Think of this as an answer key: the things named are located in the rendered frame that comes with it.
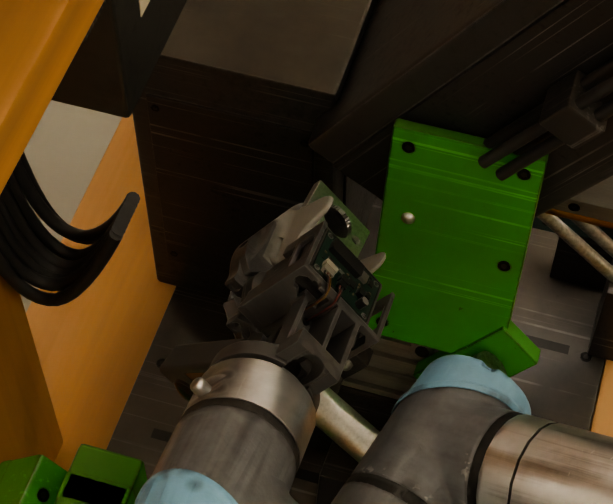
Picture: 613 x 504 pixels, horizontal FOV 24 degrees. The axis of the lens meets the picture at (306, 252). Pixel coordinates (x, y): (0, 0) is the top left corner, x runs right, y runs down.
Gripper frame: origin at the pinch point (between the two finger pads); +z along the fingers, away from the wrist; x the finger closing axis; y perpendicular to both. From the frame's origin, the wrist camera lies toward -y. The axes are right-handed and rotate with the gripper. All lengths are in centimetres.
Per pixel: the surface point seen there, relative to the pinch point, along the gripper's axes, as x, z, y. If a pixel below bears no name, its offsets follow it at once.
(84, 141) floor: -3, 131, -110
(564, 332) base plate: -31.7, 29.2, -6.2
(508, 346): -19.3, 8.1, 0.8
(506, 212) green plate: -9.1, 7.4, 9.0
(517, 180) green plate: -7.3, 7.1, 11.6
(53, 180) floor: -3, 122, -114
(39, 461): 2.1, -14.3, -21.3
